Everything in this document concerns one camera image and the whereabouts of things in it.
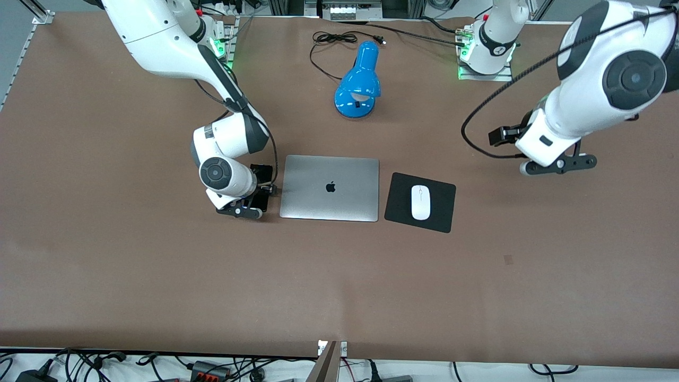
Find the white power strip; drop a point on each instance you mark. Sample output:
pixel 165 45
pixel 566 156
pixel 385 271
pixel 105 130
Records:
pixel 350 9

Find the white computer mouse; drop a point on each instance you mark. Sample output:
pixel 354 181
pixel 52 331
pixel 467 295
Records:
pixel 420 201

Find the grey box with orange connectors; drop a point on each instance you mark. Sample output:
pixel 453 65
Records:
pixel 209 370

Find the black power adapter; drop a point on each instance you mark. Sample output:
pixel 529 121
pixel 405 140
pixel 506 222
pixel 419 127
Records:
pixel 34 377

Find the black mouse pad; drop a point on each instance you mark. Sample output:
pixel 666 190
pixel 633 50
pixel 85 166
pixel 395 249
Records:
pixel 395 201

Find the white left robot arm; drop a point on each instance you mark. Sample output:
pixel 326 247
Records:
pixel 599 101

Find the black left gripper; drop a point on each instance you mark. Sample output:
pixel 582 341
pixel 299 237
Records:
pixel 510 132

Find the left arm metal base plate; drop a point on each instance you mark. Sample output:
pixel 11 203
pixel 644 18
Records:
pixel 498 78

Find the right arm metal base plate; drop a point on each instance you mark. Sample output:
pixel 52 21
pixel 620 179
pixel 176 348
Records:
pixel 229 50

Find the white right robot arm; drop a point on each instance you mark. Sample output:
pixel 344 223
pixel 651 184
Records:
pixel 154 37

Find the small metal post bracket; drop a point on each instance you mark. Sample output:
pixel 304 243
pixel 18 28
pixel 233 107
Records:
pixel 344 348

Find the silver closed laptop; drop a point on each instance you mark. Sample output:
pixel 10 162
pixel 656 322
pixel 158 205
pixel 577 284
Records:
pixel 329 201

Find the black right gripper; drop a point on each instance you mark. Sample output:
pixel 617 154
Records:
pixel 262 175

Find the aluminium corner bracket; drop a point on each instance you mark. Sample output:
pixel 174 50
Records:
pixel 42 17

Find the brown camera support post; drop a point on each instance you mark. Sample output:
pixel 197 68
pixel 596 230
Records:
pixel 324 366

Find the black smartphone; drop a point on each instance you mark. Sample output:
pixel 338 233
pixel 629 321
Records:
pixel 262 172

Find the blue desk lamp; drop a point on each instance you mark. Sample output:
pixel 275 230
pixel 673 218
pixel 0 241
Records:
pixel 360 79

